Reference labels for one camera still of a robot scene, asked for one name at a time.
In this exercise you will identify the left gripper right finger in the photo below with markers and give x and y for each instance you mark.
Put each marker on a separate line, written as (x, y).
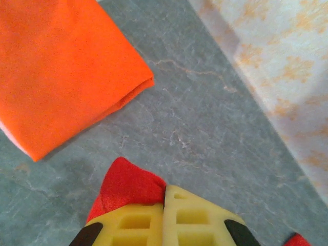
(205, 225)

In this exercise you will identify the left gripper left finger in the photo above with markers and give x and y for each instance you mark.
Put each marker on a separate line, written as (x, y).
(138, 230)

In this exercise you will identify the red t-shirt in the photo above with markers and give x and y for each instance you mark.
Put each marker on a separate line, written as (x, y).
(128, 184)

